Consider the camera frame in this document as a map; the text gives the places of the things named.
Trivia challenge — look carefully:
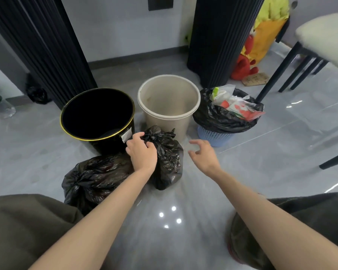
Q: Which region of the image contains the person's right hand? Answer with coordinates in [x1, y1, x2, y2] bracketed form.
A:
[188, 139, 223, 178]

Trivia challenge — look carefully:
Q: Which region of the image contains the person's left hand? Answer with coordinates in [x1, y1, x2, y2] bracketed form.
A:
[125, 132, 158, 175]

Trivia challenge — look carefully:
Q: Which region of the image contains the blue mesh plastic bin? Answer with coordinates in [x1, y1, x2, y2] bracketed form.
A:
[197, 126, 237, 147]

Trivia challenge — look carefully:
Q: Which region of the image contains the black garbage bag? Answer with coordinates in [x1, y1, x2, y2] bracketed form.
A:
[140, 125, 184, 191]
[192, 87, 265, 135]
[61, 154, 136, 217]

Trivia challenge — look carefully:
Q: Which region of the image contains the black bin with gold rim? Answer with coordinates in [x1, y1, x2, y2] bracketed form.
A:
[60, 87, 136, 156]

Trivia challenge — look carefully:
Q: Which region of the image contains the beige plastic bin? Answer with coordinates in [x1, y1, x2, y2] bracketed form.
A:
[137, 74, 201, 143]

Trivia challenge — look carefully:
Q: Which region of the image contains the person's right forearm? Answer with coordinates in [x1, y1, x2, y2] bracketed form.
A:
[213, 169, 338, 270]

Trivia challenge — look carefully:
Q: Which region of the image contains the person's left forearm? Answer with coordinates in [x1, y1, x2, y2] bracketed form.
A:
[29, 168, 155, 270]

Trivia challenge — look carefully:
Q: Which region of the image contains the person's right pink shoe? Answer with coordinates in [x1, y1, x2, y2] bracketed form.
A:
[227, 230, 244, 264]

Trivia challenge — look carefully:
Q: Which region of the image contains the person's left leg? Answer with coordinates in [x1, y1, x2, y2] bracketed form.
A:
[0, 193, 84, 270]

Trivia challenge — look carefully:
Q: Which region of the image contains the red white snack wrapper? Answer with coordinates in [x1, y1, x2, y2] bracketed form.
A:
[214, 97, 265, 122]

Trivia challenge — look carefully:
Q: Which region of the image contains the white green plastic packaging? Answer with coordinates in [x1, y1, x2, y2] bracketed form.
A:
[210, 84, 236, 102]

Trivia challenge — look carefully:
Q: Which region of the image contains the red plush toy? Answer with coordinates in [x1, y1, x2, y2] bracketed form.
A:
[230, 35, 259, 81]

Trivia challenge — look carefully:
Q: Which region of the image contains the small crumpled black bag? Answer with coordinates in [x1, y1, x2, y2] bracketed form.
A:
[25, 74, 52, 105]

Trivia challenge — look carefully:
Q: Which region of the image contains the yellow plush toy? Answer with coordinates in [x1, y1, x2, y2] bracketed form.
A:
[241, 0, 290, 65]

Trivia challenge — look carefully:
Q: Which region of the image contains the large clear water bottle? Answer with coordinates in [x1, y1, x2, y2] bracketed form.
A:
[0, 87, 16, 119]

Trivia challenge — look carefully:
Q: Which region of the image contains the cream cushioned chair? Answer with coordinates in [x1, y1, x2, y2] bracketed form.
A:
[255, 12, 338, 170]

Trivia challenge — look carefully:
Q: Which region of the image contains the black wall outlet panel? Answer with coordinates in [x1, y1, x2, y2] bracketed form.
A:
[148, 0, 174, 12]

